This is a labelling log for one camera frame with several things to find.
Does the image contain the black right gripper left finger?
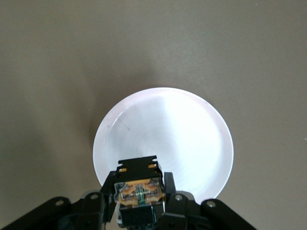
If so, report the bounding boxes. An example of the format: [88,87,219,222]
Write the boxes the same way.
[0,171,118,230]

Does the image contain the pink round plate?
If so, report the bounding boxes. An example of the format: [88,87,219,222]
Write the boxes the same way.
[92,86,234,201]

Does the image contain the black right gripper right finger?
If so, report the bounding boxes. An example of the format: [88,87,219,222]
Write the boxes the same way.
[155,172,259,230]

